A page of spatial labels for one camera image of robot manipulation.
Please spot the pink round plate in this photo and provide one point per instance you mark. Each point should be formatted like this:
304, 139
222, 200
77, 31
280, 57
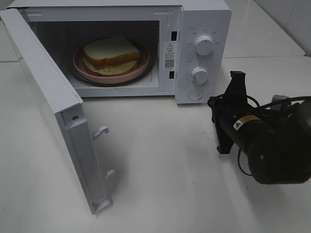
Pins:
142, 68

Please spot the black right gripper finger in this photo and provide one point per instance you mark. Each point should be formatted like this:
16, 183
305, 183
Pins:
236, 87

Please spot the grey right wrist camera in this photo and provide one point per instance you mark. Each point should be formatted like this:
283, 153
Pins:
277, 98

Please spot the white microwave oven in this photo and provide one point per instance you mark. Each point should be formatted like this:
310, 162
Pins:
167, 28

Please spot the green lettuce leaf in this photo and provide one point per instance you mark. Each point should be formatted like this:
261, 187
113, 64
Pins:
111, 70

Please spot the glass microwave turntable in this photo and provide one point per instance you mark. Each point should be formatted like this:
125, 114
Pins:
90, 83

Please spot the white bread sandwich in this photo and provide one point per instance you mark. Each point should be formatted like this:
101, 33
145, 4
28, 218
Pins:
110, 51

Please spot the white microwave door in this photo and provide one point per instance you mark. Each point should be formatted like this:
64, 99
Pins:
61, 106

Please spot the white microwave knob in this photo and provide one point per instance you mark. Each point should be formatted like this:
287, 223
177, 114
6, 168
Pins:
199, 75
204, 44

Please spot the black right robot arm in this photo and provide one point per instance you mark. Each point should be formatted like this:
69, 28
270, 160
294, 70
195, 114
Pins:
275, 137

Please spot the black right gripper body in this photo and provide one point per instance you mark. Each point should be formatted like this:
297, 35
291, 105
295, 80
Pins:
236, 124

